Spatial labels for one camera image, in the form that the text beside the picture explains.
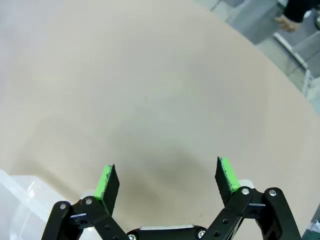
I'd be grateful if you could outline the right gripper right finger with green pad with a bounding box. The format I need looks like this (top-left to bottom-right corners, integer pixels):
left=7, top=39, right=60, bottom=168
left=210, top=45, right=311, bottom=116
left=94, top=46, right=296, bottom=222
left=206, top=156, right=302, bottom=240

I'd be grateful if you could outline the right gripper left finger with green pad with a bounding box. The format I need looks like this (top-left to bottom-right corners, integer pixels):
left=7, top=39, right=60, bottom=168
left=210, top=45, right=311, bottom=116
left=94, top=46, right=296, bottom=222
left=41, top=163, right=129, bottom=240

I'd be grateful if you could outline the person's left hand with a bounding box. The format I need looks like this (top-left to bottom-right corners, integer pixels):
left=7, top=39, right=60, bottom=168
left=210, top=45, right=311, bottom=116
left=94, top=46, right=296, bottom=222
left=274, top=14, right=298, bottom=33

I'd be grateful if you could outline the empty clear plastic container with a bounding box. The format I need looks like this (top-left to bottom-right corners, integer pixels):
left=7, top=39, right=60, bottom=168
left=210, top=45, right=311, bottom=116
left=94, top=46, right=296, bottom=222
left=0, top=169, right=101, bottom=240

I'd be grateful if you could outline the white metal table frame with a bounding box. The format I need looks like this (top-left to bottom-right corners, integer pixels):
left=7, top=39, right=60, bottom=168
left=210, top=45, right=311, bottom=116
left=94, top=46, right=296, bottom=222
left=273, top=31, right=314, bottom=97

